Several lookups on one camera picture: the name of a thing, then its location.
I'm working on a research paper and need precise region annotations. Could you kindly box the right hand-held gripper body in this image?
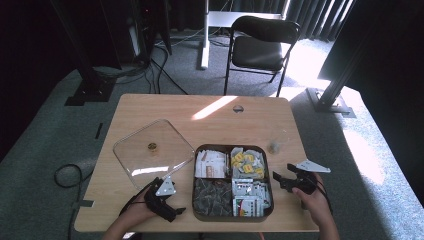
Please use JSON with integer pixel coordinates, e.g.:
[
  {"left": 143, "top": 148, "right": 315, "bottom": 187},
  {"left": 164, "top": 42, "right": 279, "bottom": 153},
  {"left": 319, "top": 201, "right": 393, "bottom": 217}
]
[{"left": 283, "top": 159, "right": 332, "bottom": 195}]

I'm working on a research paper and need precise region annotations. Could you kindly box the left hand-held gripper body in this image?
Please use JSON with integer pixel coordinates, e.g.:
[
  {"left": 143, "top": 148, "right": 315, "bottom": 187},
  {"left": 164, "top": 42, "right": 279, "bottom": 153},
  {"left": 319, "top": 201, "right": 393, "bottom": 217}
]
[{"left": 143, "top": 176, "right": 178, "bottom": 223}]

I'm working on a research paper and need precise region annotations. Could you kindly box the clear lid with wooden knob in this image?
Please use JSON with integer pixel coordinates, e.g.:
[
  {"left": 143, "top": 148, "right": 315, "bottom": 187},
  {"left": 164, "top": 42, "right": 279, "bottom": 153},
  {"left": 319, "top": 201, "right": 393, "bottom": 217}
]
[{"left": 112, "top": 118, "right": 196, "bottom": 192}]

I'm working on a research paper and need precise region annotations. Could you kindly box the clear glass cup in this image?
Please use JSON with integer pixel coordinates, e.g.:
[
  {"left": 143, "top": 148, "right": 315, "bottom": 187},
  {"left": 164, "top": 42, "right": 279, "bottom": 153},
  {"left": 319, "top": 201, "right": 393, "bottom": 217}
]
[{"left": 266, "top": 129, "right": 290, "bottom": 156}]

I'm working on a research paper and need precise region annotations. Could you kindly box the dark divided tea tray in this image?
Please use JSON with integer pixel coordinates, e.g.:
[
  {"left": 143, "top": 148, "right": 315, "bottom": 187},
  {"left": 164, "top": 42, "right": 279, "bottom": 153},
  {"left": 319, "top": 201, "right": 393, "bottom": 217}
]
[{"left": 191, "top": 143, "right": 275, "bottom": 223}]

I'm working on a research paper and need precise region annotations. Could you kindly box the person's right hand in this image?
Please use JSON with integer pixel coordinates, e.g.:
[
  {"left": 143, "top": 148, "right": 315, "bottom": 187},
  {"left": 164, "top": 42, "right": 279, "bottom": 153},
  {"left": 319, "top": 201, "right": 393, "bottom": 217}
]
[{"left": 292, "top": 173, "right": 331, "bottom": 226}]

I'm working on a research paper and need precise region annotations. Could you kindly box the person's left hand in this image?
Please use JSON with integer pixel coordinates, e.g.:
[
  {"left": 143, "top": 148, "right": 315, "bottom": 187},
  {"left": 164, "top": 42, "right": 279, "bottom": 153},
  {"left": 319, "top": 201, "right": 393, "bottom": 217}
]
[{"left": 119, "top": 192, "right": 158, "bottom": 231}]

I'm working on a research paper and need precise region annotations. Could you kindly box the pile of white printed packets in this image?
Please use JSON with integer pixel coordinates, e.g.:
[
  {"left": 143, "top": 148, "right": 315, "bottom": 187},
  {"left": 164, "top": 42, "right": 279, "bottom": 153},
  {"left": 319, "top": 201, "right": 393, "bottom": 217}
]
[{"left": 232, "top": 178, "right": 273, "bottom": 218}]

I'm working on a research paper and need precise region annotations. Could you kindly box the pile of yellow label tea bags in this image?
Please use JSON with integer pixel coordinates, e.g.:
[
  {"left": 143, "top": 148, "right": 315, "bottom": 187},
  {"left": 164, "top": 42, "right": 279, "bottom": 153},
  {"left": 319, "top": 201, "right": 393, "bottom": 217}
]
[{"left": 230, "top": 146, "right": 267, "bottom": 180}]

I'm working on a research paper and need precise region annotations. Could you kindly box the pile of dark green packets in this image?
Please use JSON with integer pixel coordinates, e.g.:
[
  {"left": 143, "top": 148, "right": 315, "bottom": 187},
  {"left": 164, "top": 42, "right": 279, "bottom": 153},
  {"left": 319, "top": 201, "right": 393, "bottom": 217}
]
[{"left": 193, "top": 178, "right": 233, "bottom": 217}]

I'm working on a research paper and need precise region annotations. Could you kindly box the pile of white paper packets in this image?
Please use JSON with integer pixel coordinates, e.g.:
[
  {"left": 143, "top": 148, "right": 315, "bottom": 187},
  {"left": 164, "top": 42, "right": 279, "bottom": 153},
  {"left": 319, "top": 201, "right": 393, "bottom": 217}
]
[{"left": 194, "top": 149, "right": 230, "bottom": 179}]

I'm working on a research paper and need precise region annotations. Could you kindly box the black metal stand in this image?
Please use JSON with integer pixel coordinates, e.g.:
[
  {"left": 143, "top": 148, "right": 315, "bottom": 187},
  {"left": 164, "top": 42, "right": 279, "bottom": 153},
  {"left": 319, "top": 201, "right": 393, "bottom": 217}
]
[
  {"left": 305, "top": 19, "right": 371, "bottom": 119},
  {"left": 49, "top": 0, "right": 118, "bottom": 107}
]

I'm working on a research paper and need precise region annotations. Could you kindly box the grey tape strip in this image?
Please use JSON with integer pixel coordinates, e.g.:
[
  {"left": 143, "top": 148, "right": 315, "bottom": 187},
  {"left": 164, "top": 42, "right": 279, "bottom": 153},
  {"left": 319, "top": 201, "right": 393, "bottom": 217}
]
[{"left": 71, "top": 199, "right": 96, "bottom": 209}]

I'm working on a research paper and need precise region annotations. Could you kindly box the black folding chair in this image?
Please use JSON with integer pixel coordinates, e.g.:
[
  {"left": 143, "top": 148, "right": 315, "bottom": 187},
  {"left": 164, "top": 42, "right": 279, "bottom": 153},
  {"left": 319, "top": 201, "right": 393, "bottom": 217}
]
[{"left": 223, "top": 15, "right": 301, "bottom": 98}]

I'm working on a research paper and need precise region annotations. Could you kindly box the dark pleated curtain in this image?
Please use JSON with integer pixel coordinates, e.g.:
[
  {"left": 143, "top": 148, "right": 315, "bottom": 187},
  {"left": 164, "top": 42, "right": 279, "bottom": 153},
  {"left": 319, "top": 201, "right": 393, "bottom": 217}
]
[{"left": 229, "top": 0, "right": 356, "bottom": 43}]

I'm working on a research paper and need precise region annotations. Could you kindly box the dark computer equipment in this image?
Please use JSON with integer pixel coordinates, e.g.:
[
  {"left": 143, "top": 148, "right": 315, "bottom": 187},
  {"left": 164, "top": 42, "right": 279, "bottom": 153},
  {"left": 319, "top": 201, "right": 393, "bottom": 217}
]
[{"left": 99, "top": 0, "right": 173, "bottom": 68}]

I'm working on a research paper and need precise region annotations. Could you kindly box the right hand-held gripper cable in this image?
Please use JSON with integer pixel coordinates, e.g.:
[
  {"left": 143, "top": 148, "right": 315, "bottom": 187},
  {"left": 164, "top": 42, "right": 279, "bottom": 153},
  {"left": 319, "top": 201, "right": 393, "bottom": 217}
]
[{"left": 311, "top": 174, "right": 334, "bottom": 215}]

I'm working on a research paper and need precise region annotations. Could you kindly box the hand-held gripper cable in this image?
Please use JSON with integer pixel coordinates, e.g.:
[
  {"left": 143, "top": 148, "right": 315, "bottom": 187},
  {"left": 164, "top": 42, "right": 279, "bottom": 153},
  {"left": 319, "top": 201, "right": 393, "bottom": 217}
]
[
  {"left": 118, "top": 184, "right": 152, "bottom": 217},
  {"left": 311, "top": 174, "right": 334, "bottom": 215}
]

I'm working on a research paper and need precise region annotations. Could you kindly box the left hand-held gripper cable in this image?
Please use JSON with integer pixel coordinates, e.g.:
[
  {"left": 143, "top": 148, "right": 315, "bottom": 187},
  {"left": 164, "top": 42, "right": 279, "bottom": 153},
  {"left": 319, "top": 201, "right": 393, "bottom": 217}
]
[{"left": 118, "top": 184, "right": 152, "bottom": 217}]

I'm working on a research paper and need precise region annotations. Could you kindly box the black looped floor cable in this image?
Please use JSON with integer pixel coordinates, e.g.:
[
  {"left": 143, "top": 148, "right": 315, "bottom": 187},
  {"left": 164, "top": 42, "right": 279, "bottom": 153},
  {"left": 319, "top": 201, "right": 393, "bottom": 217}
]
[{"left": 53, "top": 163, "right": 95, "bottom": 240}]

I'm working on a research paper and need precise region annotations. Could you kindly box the bundle of black floor cables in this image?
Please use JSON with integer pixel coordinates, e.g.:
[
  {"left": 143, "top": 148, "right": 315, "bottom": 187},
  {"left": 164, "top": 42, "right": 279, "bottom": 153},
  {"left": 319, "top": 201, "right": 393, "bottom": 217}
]
[{"left": 93, "top": 43, "right": 189, "bottom": 96}]

